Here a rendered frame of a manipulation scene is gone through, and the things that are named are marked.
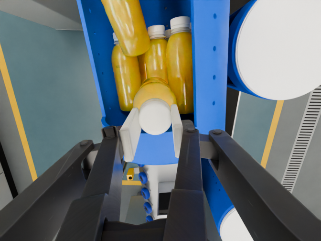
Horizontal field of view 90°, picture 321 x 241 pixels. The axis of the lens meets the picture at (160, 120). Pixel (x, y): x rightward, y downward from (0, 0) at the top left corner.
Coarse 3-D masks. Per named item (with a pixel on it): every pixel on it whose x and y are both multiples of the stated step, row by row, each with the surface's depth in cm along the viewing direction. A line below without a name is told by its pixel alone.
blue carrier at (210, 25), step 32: (96, 0) 36; (160, 0) 43; (192, 0) 21; (224, 0) 24; (96, 32) 36; (192, 32) 22; (224, 32) 26; (96, 64) 35; (224, 64) 28; (224, 96) 30; (224, 128) 33; (160, 160) 27
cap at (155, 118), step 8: (152, 104) 18; (160, 104) 18; (144, 112) 18; (152, 112) 18; (160, 112) 18; (168, 112) 18; (144, 120) 18; (152, 120) 18; (160, 120) 18; (168, 120) 18; (144, 128) 19; (152, 128) 19; (160, 128) 19; (168, 128) 19
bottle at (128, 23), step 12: (108, 0) 27; (120, 0) 27; (132, 0) 28; (108, 12) 29; (120, 12) 29; (132, 12) 29; (120, 24) 30; (132, 24) 30; (144, 24) 32; (120, 36) 32; (132, 36) 32; (144, 36) 33; (132, 48) 33; (144, 48) 34
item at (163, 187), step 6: (162, 186) 64; (168, 186) 63; (162, 192) 61; (168, 192) 58; (162, 198) 56; (168, 198) 56; (162, 204) 54; (168, 204) 53; (162, 210) 52; (162, 216) 52
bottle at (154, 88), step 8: (152, 80) 27; (160, 80) 29; (144, 88) 22; (152, 88) 21; (160, 88) 22; (168, 88) 23; (136, 96) 22; (144, 96) 21; (152, 96) 20; (160, 96) 21; (168, 96) 21; (136, 104) 21; (144, 104) 20; (168, 104) 20; (176, 104) 23
